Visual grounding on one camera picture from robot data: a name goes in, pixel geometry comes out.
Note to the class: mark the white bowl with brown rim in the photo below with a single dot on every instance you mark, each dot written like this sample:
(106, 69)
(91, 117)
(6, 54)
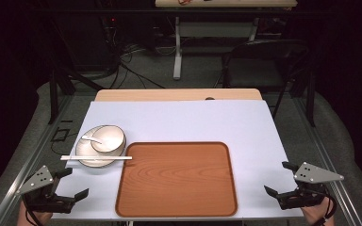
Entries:
(113, 138)

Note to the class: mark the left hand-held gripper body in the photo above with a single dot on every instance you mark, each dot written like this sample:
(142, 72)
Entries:
(34, 183)

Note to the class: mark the white-legged desk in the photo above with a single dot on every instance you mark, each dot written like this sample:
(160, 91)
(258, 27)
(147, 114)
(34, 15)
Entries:
(213, 29)

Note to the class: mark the person's right hand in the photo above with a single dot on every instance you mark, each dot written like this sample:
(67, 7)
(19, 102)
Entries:
(319, 215)

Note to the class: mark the black metal stand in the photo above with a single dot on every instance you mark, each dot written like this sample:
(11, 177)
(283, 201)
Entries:
(58, 84)

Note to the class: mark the white plate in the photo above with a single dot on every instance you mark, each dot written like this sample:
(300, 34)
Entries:
(85, 150)

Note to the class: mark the white board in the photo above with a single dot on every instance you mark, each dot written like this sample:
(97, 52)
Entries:
(185, 122)

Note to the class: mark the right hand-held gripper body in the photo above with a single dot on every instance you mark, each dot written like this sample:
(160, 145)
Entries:
(314, 175)

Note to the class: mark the brown wooden tray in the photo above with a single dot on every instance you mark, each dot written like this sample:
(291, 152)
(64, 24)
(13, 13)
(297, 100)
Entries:
(176, 182)

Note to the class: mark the white spoon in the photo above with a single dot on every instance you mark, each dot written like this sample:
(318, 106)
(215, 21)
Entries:
(88, 138)

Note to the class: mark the person's left hand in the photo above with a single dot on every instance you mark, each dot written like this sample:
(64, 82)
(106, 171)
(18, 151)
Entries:
(36, 219)

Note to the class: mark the aluminium rail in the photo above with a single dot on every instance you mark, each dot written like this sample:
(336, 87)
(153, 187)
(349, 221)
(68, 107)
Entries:
(28, 163)
(323, 157)

